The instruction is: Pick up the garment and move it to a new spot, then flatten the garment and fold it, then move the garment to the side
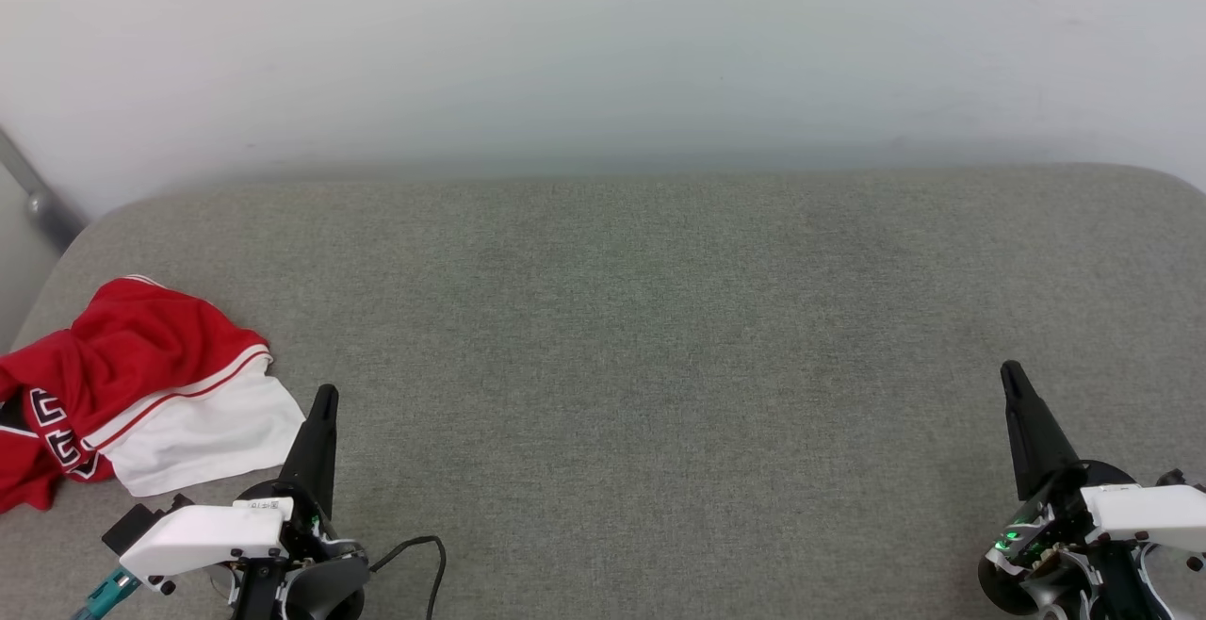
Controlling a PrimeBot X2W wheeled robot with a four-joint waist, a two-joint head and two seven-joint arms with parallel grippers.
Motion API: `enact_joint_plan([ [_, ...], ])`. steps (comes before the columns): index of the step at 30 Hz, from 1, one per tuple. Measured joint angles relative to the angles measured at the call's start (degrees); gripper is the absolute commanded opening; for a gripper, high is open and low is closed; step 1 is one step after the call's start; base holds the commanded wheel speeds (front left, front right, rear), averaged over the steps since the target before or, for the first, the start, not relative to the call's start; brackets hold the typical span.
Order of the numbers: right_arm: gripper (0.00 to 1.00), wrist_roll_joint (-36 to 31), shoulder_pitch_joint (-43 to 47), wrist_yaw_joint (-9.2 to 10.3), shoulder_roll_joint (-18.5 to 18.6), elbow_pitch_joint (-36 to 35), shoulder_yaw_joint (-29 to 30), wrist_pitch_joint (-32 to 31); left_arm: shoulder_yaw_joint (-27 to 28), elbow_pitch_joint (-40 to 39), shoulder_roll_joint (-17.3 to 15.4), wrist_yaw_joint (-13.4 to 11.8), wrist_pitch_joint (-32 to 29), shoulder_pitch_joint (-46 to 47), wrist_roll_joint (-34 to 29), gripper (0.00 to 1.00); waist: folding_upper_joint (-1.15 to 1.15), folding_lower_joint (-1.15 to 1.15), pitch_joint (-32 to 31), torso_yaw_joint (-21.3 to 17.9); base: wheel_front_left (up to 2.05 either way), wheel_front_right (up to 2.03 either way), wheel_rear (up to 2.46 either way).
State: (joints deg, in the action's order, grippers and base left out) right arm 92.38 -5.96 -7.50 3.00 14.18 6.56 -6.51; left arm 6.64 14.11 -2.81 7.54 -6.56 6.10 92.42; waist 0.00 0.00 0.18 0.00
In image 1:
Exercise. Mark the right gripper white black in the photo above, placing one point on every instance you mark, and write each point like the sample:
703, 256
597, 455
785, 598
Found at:
1149, 516

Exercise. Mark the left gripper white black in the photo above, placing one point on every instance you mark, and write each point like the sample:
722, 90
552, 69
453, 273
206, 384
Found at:
207, 535

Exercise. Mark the red and white jersey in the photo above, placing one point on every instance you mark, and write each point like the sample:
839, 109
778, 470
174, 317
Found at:
132, 356

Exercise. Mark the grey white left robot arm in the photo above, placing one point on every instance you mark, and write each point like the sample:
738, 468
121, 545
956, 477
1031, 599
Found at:
325, 592

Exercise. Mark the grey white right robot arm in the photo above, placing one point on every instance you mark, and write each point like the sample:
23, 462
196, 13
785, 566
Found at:
1013, 594

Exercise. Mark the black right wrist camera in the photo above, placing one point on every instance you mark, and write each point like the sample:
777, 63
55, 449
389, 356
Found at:
1178, 479

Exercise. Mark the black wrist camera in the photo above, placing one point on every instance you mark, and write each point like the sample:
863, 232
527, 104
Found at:
1178, 479
137, 526

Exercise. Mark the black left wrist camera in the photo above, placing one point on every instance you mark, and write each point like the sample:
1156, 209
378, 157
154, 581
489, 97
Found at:
137, 526

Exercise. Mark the grey metal wall rail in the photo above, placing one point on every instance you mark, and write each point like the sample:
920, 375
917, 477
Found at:
42, 205

